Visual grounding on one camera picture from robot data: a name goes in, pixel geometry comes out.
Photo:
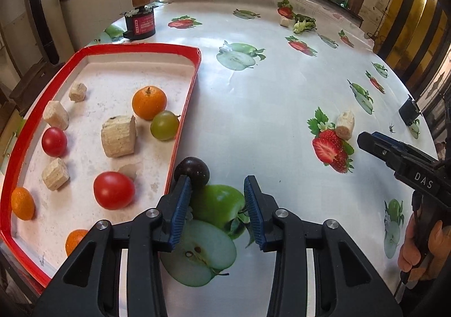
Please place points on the green round fruit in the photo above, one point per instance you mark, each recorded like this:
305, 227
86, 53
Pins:
164, 125

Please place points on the green leafy vegetable scrap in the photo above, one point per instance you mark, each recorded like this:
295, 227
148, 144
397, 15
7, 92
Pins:
304, 25

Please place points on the fruit print plastic tablecloth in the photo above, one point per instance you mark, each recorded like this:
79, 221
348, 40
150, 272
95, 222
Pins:
264, 91

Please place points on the orange mandarin with stem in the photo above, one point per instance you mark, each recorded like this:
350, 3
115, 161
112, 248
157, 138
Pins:
149, 103

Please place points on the dark purple plum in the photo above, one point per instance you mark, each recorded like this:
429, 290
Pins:
192, 169

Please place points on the yellow cabinet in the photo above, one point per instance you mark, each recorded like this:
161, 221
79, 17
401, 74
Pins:
8, 137

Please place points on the small beige sugarcane piece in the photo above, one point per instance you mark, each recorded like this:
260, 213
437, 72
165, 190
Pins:
284, 22

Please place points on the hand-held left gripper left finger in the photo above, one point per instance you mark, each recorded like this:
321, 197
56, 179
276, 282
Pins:
180, 211

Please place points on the black jar with red label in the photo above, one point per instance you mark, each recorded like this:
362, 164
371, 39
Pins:
140, 23

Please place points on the brown round bread chunk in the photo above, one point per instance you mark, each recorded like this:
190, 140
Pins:
119, 136

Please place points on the person's right hand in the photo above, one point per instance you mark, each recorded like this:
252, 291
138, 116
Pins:
437, 260

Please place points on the yellow door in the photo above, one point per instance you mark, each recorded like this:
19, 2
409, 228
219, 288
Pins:
405, 21

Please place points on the dark vertical pipe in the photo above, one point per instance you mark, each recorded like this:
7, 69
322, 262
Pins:
45, 3

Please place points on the small red tomato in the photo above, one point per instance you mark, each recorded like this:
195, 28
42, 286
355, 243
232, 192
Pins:
54, 142

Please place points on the small beige bread chunk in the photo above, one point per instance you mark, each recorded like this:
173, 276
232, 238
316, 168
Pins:
55, 174
78, 92

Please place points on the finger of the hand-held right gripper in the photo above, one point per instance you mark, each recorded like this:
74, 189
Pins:
387, 139
377, 149

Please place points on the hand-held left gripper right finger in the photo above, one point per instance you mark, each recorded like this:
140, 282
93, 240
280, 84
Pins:
253, 213

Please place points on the small black box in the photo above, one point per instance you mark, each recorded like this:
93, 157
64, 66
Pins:
408, 111

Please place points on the large red tomato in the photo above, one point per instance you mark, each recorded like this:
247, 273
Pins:
113, 190

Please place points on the large beige bread chunk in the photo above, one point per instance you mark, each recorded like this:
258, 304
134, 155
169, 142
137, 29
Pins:
55, 114

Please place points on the white tray with red rim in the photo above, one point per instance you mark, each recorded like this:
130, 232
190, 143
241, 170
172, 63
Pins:
105, 74

